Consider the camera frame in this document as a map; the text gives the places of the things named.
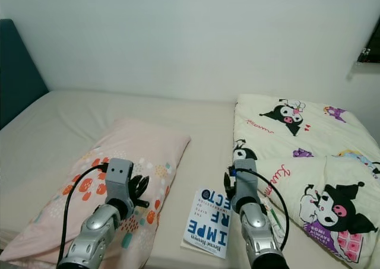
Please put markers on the white book with blue letters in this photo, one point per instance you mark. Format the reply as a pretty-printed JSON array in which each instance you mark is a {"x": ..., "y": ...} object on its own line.
[{"x": 205, "y": 227}]

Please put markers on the pink patterned pillow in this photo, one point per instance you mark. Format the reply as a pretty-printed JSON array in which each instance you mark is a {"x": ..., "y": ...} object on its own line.
[{"x": 142, "y": 138}]

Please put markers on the cream cartoon print blanket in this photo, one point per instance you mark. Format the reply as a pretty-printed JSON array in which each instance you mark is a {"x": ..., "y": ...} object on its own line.
[{"x": 320, "y": 132}]

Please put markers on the mattress with cream sheet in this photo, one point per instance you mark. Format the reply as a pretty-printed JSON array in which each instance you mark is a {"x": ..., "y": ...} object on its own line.
[{"x": 190, "y": 114}]

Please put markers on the teal upholstered bed headboard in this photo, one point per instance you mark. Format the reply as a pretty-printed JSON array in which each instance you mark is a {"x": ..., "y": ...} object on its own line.
[{"x": 18, "y": 73}]

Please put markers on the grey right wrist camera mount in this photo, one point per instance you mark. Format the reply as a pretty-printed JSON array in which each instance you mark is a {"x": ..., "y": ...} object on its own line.
[{"x": 246, "y": 186}]

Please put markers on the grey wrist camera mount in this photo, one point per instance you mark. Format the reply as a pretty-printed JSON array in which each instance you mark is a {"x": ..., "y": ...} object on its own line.
[
  {"x": 119, "y": 180},
  {"x": 246, "y": 186}
]

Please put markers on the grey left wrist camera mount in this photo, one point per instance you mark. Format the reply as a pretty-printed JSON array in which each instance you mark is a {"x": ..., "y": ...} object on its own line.
[{"x": 119, "y": 180}]

